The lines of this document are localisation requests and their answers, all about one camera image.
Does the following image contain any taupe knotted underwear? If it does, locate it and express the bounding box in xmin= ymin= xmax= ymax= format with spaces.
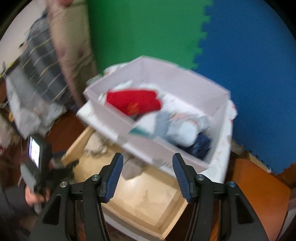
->
xmin=122 ymin=159 xmax=146 ymax=180

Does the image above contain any wooden top drawer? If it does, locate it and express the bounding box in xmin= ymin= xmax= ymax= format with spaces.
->
xmin=62 ymin=127 xmax=187 ymax=240

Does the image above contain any blue floral lace sock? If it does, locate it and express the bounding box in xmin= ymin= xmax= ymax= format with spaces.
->
xmin=166 ymin=113 xmax=211 ymax=148

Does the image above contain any pale blue garment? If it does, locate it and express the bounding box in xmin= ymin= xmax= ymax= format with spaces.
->
xmin=134 ymin=112 xmax=158 ymax=137

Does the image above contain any light blue knit sock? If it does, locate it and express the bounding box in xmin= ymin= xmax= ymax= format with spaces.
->
xmin=154 ymin=111 xmax=171 ymax=138

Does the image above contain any navy patterned underwear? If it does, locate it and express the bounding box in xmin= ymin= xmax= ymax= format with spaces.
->
xmin=184 ymin=133 xmax=211 ymax=160

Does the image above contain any grey drawer cabinet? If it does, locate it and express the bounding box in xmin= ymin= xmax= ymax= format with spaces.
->
xmin=61 ymin=63 xmax=238 ymax=240

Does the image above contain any red embroidered underwear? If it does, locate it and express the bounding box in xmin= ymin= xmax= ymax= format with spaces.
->
xmin=106 ymin=89 xmax=162 ymax=116

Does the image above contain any person left hand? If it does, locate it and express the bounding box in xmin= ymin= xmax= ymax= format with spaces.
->
xmin=25 ymin=186 xmax=50 ymax=207

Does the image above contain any orange wooden furniture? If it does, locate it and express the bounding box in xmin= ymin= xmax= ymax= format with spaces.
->
xmin=226 ymin=158 xmax=290 ymax=240

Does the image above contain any white floral bedsheet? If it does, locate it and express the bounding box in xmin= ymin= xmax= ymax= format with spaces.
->
xmin=6 ymin=73 xmax=66 ymax=138

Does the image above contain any plaid grey blanket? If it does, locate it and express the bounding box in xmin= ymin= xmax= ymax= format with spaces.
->
xmin=9 ymin=12 xmax=78 ymax=111

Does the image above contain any white XINCCI shoe box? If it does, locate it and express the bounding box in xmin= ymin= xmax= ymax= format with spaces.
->
xmin=83 ymin=55 xmax=231 ymax=174

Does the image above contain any floral pink curtain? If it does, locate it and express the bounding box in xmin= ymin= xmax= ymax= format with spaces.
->
xmin=45 ymin=1 xmax=98 ymax=107

